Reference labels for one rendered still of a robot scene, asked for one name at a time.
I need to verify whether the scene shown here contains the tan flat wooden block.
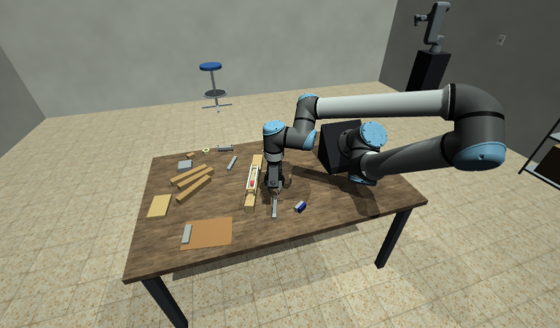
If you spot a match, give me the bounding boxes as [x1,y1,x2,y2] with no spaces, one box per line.
[147,194,172,219]

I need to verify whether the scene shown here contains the tan clipboard with grey clip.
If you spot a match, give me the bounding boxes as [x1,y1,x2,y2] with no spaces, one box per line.
[180,218,230,251]

